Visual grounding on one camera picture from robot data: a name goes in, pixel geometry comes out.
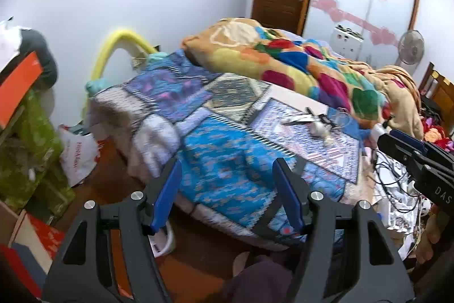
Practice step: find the red patterned box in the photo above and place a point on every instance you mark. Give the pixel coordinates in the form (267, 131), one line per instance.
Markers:
(49, 239)

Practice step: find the wooden chair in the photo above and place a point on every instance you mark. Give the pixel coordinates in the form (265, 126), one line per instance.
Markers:
(441, 90)

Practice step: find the white cloth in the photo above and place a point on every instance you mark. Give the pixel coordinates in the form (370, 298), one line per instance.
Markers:
(9, 44)

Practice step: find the dark green cushion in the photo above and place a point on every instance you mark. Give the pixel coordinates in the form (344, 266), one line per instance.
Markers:
(40, 55)

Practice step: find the pale slipper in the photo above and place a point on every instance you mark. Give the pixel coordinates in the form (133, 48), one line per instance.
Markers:
(243, 262)

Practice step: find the bed with blue patchwork cover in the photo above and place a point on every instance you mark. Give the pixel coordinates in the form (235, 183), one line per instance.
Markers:
(220, 154)

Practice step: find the clear plastic wrapper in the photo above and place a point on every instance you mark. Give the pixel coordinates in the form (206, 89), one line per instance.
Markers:
(342, 117)

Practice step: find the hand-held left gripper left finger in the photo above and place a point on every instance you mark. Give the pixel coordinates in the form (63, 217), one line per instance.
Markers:
(168, 193)

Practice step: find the white plastic cabinet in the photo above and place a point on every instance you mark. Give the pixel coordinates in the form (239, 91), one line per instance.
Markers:
(346, 40)

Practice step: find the yellow foam tube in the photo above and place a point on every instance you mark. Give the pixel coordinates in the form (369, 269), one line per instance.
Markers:
(103, 55)

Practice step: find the green patterned wrapped boxes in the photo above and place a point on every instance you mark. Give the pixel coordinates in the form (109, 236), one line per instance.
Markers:
(32, 154)

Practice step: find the colourful patterned blanket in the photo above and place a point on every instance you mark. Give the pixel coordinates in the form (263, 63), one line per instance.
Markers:
(301, 65)

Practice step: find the orange box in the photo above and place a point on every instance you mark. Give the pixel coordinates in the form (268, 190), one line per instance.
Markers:
(19, 90)

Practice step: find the red flower cloth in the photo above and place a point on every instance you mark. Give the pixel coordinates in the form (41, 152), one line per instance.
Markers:
(438, 138)

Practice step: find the wooden stick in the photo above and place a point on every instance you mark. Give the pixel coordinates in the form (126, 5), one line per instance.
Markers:
(12, 124)

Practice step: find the person's right hand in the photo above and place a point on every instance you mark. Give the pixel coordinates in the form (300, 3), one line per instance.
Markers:
(432, 239)

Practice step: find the cardboard box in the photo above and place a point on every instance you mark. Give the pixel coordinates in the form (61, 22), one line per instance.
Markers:
(9, 221)

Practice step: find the grey blue book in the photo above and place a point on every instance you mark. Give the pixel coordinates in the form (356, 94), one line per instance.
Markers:
(33, 260)

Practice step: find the white trash bin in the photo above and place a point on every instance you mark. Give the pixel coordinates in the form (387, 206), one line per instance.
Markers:
(166, 242)

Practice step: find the black plastic piece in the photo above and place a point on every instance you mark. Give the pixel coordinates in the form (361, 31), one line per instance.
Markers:
(324, 118)

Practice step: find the teal cloth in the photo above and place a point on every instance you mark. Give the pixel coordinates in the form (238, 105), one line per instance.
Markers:
(159, 57)
(97, 87)

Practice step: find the person's dark purple pants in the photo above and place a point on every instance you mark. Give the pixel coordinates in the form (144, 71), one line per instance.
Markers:
(262, 283)

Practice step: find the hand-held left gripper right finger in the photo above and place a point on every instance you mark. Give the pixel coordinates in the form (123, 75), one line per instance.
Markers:
(289, 196)

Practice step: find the white tissue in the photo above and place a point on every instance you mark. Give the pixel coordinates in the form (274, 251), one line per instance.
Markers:
(318, 129)

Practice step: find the white plastic bag red print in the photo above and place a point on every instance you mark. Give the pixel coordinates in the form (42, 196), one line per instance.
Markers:
(76, 154)

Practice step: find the grey electric fan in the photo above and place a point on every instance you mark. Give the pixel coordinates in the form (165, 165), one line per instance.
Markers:
(411, 48)

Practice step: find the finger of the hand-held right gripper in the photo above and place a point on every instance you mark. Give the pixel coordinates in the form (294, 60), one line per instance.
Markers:
(408, 139)
(393, 149)

